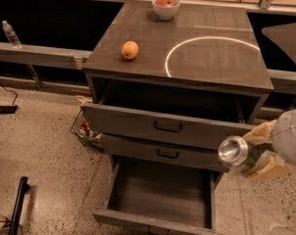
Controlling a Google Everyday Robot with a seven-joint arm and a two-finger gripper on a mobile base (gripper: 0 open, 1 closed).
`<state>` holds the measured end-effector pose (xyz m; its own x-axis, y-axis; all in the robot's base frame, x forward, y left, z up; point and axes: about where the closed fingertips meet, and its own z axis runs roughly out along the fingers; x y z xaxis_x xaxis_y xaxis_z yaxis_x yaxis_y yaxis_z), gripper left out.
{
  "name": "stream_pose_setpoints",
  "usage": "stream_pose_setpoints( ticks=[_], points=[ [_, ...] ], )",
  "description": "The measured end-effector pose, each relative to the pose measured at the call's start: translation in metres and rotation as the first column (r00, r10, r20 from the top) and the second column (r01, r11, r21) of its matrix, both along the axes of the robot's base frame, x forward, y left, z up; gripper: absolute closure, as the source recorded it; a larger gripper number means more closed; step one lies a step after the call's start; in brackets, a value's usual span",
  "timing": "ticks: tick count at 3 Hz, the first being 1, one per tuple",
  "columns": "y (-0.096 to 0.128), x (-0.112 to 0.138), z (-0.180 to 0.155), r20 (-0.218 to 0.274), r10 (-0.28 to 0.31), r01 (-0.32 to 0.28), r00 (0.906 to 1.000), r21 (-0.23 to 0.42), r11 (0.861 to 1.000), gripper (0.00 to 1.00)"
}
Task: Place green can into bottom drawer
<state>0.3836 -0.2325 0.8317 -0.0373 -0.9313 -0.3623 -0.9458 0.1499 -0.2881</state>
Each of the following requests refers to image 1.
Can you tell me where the white bowl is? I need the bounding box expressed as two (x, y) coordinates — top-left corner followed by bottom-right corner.
(152, 0), (180, 21)

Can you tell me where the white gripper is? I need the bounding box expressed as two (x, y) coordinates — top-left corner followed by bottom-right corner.
(243, 109), (296, 181)

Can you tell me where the clear plastic water bottle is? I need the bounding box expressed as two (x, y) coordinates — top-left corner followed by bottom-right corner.
(2, 21), (22, 49)

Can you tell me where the black metal bar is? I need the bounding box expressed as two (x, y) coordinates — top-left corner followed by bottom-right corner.
(8, 176), (30, 235)

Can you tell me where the green soda can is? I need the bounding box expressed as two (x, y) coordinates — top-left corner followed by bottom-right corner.
(218, 136), (271, 172)

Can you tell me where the grey middle drawer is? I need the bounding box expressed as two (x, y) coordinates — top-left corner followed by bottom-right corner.
(101, 134), (227, 172)

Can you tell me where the red apple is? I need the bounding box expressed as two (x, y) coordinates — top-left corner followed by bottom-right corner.
(155, 0), (174, 7)

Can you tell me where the grey drawer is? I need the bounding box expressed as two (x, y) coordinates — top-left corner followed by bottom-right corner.
(93, 157), (220, 235)
(82, 81), (270, 152)
(101, 134), (227, 172)

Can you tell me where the dark side table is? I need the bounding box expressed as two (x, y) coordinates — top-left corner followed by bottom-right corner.
(262, 23), (296, 65)

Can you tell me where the orange fruit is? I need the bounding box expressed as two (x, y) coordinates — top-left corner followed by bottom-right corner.
(122, 41), (139, 60)

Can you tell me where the wire basket with items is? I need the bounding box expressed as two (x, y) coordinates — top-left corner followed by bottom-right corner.
(70, 110), (103, 151)

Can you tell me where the grey top drawer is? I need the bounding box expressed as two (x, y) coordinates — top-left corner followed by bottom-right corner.
(82, 81), (270, 152)

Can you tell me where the grey metal shelf rail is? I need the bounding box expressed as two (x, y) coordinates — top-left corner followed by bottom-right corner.
(0, 42), (91, 70)

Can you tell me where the grey bottom drawer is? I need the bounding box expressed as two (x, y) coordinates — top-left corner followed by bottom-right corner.
(93, 157), (220, 235)

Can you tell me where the grey drawer cabinet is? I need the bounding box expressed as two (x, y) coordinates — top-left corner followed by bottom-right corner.
(82, 0), (274, 168)

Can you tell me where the black power adapter with cable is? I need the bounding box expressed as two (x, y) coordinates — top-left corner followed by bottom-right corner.
(0, 81), (19, 115)

